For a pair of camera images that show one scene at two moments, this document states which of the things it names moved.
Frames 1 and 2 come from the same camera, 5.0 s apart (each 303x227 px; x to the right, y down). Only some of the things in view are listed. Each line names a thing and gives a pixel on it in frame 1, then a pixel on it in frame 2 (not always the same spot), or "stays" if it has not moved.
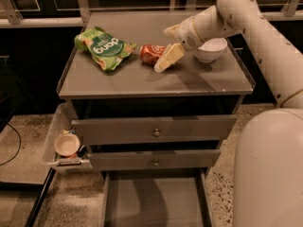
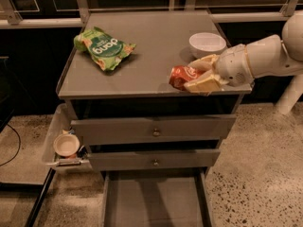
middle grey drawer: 153,159 stays
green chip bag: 107,51 stays
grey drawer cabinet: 132,117 stays
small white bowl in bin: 66,144 stays
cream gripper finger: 171,54 -> 206,83
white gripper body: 187,36 -> 233,65
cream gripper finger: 172,30 -> 205,63
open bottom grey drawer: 156,199 stays
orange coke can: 151,54 -> 180,76
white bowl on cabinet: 211,50 stays
